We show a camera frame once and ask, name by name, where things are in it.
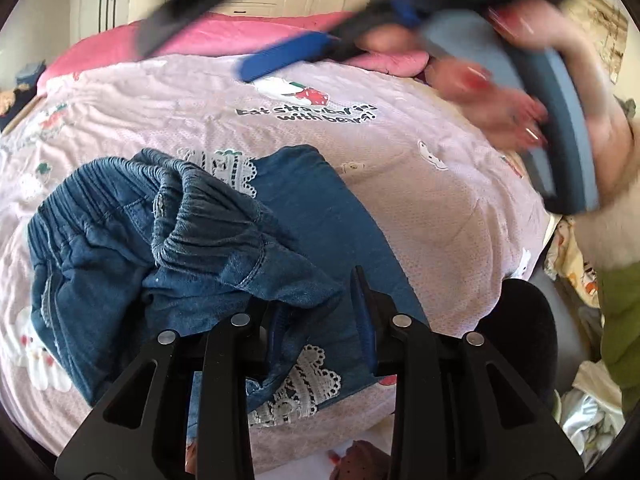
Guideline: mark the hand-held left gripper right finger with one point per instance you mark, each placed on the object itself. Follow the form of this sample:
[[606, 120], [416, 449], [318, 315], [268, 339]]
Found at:
[[366, 340]]

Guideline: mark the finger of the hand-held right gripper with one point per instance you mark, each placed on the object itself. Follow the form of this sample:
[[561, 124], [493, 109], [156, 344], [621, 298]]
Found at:
[[200, 15], [285, 57]]

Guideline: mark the person's left foot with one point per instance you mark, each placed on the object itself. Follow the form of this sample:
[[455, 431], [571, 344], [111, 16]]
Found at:
[[365, 460]]

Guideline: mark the blue folded clothes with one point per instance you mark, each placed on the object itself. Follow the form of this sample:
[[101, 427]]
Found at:
[[30, 74]]

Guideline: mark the white clothes pile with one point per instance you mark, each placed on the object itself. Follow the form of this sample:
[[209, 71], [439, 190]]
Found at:
[[590, 410]]

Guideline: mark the yellow printed cloth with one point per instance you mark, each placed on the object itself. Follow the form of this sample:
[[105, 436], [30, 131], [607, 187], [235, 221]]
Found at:
[[575, 260]]

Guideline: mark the white door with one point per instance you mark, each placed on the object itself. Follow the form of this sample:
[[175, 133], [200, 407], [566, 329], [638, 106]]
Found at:
[[87, 15]]

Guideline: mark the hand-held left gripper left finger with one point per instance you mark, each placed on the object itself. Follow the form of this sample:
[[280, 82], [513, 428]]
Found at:
[[272, 335]]

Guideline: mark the blue denim pants with lace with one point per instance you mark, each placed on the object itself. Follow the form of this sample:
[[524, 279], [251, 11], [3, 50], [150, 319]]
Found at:
[[310, 210]]

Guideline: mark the brown cloth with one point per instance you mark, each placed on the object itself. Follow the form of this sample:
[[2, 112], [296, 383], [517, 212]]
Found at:
[[10, 102]]

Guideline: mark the person's right forearm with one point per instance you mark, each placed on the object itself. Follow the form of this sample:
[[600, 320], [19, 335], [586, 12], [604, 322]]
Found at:
[[620, 310]]

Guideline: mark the pink printed bed sheet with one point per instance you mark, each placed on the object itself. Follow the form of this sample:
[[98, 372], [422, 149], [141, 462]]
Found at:
[[425, 200]]

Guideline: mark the person's right hand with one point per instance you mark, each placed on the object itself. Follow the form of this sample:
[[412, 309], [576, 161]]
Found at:
[[495, 110]]

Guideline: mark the pink duvet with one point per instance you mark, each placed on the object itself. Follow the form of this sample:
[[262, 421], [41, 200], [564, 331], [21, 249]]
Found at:
[[90, 57]]

